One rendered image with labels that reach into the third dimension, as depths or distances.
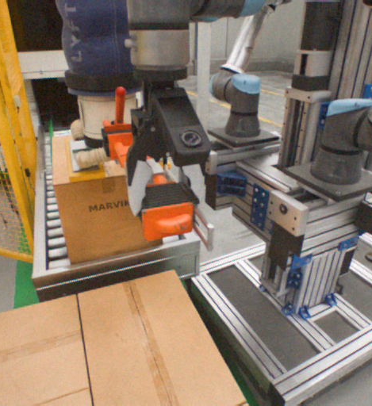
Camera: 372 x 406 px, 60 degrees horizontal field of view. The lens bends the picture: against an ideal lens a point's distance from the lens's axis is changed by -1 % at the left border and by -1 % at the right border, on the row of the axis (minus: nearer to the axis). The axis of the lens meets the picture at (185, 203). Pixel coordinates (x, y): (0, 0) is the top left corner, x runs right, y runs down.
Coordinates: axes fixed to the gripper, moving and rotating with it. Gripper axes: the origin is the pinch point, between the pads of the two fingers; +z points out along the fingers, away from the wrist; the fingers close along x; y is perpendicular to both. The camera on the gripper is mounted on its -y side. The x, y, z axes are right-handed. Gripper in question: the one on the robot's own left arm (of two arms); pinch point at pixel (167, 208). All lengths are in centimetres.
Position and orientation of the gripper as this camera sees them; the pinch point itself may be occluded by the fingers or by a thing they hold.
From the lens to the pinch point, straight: 50.1
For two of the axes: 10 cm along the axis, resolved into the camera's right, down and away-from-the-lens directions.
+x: -9.5, 1.5, -2.8
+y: -3.2, -4.6, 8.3
